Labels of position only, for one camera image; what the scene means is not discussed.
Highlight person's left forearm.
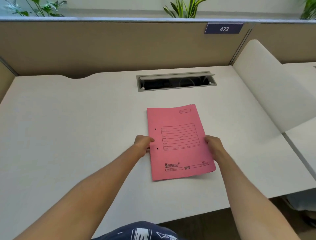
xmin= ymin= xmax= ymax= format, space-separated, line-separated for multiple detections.
xmin=13 ymin=143 xmax=146 ymax=240

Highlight white curved side divider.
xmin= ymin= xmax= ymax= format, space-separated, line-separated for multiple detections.
xmin=232 ymin=39 xmax=316 ymax=133

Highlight person's left hand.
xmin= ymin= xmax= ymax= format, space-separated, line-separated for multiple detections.
xmin=133 ymin=135 xmax=155 ymax=159

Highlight grey desk cable tray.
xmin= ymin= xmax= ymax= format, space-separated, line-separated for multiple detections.
xmin=136 ymin=71 xmax=217 ymax=92

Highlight green potted plant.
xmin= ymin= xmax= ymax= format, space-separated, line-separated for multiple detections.
xmin=300 ymin=0 xmax=316 ymax=20
xmin=163 ymin=0 xmax=208 ymax=19
xmin=4 ymin=0 xmax=67 ymax=17

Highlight navy patterned shorts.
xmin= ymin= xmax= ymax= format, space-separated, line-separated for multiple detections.
xmin=91 ymin=221 xmax=182 ymax=240

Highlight person's right hand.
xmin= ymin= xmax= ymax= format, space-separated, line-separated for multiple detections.
xmin=204 ymin=135 xmax=226 ymax=163

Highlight beige cubicle partition panel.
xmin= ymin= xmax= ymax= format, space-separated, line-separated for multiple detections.
xmin=247 ymin=22 xmax=316 ymax=65
xmin=0 ymin=19 xmax=252 ymax=79

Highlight pink paper file folder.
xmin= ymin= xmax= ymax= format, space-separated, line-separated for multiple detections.
xmin=147 ymin=104 xmax=217 ymax=181

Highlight blue desk number sign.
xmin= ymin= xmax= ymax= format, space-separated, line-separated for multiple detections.
xmin=204 ymin=23 xmax=244 ymax=34

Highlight person's right forearm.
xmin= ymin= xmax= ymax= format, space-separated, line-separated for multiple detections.
xmin=214 ymin=150 xmax=302 ymax=240

